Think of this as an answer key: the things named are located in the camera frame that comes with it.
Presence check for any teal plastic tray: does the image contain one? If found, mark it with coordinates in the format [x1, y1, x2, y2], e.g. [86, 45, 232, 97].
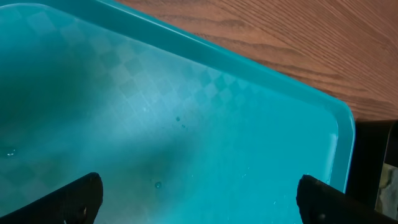
[1, 1, 354, 223]

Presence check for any black water tray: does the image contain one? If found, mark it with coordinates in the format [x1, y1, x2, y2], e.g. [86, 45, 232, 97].
[346, 120, 397, 220]

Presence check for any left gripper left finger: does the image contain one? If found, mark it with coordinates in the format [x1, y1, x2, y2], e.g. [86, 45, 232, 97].
[1, 172, 103, 224]

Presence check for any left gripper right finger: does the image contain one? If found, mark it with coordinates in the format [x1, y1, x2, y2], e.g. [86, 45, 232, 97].
[296, 175, 397, 224]

